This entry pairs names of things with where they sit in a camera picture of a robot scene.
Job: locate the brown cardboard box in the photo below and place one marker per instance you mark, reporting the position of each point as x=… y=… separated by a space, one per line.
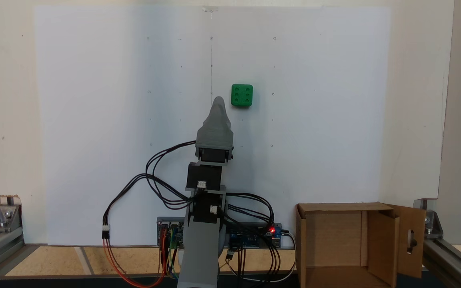
x=334 y=240

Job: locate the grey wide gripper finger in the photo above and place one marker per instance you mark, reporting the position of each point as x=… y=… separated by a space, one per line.
x=217 y=114

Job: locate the metal corner bracket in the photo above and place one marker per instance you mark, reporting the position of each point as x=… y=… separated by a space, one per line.
x=434 y=224
x=5 y=218

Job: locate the blue circuit board red light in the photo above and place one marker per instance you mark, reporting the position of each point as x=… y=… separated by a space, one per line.
x=250 y=239

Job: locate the clear tape strip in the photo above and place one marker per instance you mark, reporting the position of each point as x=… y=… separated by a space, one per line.
x=210 y=8

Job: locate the green dice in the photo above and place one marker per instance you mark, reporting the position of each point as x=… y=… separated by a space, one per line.
x=241 y=96

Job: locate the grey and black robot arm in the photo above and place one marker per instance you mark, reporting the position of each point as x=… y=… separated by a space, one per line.
x=200 y=256

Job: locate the large white paper sheet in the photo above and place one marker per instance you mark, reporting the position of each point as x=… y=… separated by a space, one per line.
x=94 y=120

